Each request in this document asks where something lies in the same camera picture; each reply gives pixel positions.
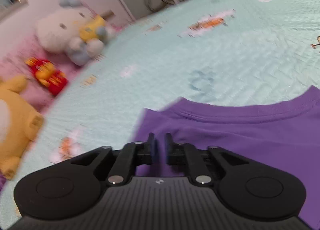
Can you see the red plush toy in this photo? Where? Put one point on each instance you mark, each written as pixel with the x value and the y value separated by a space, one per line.
pixel 47 75

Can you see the purple t-shirt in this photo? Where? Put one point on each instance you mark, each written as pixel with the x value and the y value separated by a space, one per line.
pixel 237 135

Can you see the white cat plush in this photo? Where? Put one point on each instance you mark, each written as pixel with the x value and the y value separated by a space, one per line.
pixel 60 30

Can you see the brown wall plate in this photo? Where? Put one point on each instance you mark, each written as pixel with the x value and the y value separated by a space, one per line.
pixel 108 14

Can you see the yellow bear plush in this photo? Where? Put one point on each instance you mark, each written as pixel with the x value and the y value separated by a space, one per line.
pixel 17 125

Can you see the bee-print quilted bed cover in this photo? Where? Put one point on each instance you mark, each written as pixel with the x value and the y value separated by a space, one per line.
pixel 175 57

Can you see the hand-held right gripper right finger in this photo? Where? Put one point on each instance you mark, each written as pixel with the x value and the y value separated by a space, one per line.
pixel 167 149

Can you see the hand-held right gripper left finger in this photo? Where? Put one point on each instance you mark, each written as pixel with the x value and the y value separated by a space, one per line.
pixel 153 149

